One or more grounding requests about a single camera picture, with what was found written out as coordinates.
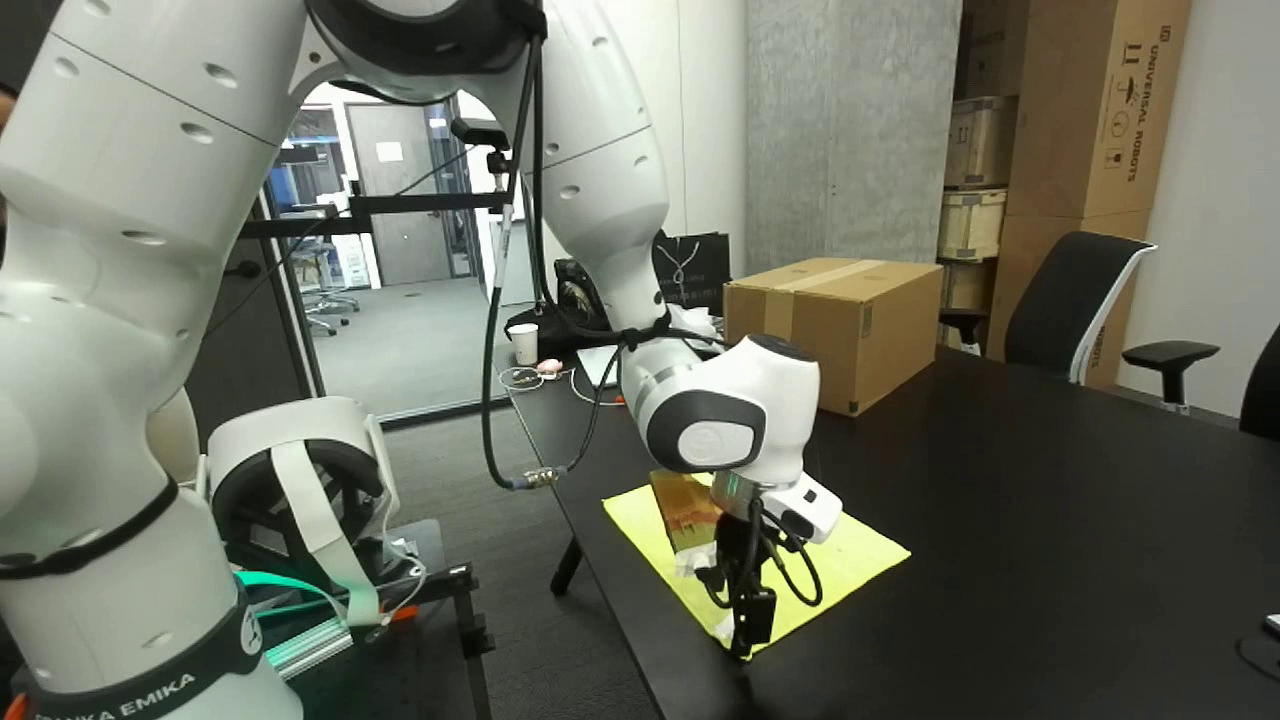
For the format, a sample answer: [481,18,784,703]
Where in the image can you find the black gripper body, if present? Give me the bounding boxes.
[712,497,784,593]

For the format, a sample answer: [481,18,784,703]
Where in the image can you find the yellow cloth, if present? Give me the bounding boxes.
[596,477,915,665]

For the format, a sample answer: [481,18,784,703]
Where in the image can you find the white wrist adapter box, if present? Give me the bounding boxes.
[765,477,846,542]

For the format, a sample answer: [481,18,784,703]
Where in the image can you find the black table leg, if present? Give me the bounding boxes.
[548,531,593,600]

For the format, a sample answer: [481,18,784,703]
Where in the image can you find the small stacked cardboard box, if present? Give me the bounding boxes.
[948,93,1014,188]
[935,184,1011,264]

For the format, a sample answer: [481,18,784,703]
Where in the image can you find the black white office chair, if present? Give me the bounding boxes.
[998,227,1222,406]

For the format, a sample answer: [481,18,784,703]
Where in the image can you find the black stand bar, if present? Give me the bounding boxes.
[236,112,517,245]

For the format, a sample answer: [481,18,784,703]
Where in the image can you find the tall brown cardboard box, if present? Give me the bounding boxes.
[984,0,1197,364]

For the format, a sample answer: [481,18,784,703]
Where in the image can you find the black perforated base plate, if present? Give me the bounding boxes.
[373,514,500,720]

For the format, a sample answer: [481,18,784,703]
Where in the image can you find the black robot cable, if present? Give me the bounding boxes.
[477,31,712,497]

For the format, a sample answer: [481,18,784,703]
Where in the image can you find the green cable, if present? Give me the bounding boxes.
[228,561,430,675]

